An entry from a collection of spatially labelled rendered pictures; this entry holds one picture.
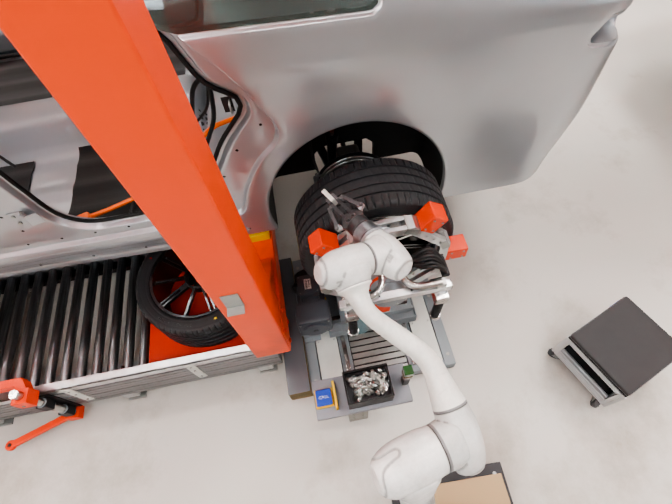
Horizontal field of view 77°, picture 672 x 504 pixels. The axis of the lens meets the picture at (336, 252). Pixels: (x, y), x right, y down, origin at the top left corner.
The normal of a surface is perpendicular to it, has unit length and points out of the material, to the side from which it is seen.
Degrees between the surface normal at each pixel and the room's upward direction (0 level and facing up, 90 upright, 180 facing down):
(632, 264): 0
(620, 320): 0
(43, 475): 0
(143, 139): 90
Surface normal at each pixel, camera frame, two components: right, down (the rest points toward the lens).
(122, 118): 0.18, 0.84
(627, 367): -0.07, -0.51
